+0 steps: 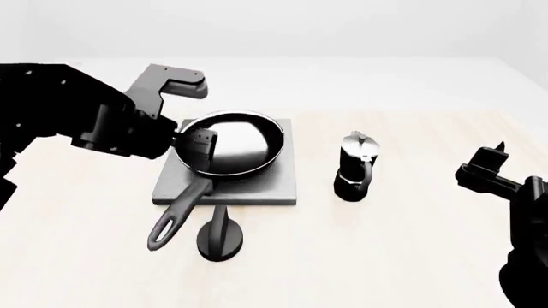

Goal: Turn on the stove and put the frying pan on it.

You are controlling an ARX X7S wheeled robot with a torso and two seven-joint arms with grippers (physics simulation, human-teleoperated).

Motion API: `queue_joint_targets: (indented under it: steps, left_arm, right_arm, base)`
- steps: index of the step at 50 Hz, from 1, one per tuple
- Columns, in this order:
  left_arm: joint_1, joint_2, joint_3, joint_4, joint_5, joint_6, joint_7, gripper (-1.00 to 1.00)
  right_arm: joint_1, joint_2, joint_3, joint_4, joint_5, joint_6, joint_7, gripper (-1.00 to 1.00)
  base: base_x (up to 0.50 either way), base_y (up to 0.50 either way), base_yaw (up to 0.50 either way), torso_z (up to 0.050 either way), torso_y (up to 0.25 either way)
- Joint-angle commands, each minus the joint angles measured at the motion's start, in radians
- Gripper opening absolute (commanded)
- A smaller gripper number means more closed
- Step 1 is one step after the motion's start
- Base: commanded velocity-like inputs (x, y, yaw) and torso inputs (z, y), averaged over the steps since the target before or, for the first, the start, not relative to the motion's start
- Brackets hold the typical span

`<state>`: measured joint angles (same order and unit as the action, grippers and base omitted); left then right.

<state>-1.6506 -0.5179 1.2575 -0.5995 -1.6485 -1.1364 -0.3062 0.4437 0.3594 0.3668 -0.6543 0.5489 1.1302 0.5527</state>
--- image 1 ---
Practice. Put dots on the gray square stove plate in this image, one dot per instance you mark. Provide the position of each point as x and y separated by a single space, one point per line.
274 189

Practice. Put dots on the black silver moka pot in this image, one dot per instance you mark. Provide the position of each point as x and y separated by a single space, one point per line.
353 173

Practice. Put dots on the black frying pan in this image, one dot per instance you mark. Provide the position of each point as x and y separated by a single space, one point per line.
248 141

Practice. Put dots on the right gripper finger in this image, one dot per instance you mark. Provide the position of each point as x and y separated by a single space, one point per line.
501 148
488 160

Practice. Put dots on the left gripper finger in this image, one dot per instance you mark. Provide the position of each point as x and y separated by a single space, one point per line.
147 86
202 144

